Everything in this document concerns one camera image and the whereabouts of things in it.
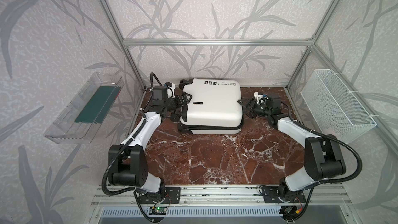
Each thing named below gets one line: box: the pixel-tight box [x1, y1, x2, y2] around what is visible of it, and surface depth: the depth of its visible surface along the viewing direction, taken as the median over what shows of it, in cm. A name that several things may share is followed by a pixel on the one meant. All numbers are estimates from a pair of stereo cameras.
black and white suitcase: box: [169, 78, 245, 135], surface depth 88 cm
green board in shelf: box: [74, 86, 122, 124], surface depth 68 cm
